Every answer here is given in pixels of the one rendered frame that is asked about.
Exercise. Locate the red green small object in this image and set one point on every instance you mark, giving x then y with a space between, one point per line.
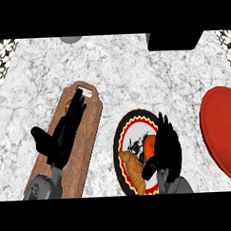
68 105

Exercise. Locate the grey round object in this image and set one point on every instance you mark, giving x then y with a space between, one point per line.
71 39

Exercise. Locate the red bowl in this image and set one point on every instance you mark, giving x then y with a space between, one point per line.
221 132

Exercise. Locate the brown wooden cutting board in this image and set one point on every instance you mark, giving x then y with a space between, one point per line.
85 141

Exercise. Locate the black rimmed patterned plate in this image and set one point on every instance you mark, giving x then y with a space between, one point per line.
134 132

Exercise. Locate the orange squash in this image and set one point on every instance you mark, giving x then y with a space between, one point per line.
149 146

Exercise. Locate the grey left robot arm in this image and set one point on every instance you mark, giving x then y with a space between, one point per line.
44 187

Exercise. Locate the tan croissant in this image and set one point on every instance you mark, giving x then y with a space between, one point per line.
134 172

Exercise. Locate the black appliance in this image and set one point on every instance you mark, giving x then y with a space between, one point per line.
172 41

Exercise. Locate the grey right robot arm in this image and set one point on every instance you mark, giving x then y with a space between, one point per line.
174 185

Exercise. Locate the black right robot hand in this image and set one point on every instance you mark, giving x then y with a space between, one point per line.
168 150

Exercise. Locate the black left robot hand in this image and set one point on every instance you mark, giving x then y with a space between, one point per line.
63 138

